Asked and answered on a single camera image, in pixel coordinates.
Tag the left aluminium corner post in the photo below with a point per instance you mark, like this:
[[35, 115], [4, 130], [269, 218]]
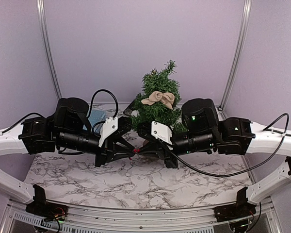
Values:
[[47, 47]]

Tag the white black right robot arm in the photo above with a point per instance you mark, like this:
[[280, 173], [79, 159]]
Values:
[[234, 135]]

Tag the small green christmas tree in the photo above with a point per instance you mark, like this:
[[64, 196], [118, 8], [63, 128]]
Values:
[[158, 111]]

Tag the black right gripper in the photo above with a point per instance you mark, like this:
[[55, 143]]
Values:
[[163, 152]]

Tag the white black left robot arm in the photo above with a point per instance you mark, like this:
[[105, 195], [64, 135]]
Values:
[[68, 128]]

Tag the right aluminium corner post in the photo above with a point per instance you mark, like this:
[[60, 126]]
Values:
[[247, 5]]

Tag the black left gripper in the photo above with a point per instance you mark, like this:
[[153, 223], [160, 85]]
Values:
[[107, 155]]

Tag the beige burlap bow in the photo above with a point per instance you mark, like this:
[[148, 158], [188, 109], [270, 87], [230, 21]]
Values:
[[166, 98]]

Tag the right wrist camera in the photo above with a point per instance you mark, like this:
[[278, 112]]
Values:
[[155, 132]]

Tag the aluminium front rail frame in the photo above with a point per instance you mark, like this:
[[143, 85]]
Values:
[[85, 219]]

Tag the gold berry sprig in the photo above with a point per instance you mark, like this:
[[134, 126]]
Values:
[[154, 72]]

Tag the aluminium corner post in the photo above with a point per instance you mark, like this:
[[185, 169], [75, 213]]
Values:
[[47, 47], [247, 5]]

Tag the light blue perforated plastic basket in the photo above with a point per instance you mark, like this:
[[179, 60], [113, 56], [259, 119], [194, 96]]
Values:
[[97, 116]]

